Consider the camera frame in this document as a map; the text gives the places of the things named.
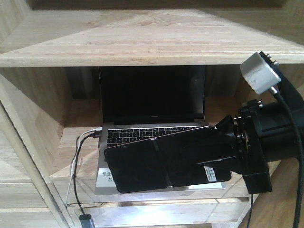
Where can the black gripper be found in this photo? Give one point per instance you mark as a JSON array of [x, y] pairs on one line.
[[268, 136]]

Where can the black foldable smartphone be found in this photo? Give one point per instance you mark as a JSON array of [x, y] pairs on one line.
[[173, 160]]

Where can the wooden shelf desk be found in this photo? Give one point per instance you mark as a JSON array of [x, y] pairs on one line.
[[50, 52]]

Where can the white label sticker right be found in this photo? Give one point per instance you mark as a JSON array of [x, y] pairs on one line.
[[208, 186]]

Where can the white label sticker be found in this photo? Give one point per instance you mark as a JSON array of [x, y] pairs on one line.
[[104, 178], [208, 186]]

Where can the silver laptop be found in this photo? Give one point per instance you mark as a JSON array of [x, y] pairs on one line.
[[143, 102]]

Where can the white label sticker left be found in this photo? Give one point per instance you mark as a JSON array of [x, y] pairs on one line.
[[104, 178]]

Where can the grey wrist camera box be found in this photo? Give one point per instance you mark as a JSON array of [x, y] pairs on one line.
[[258, 73]]

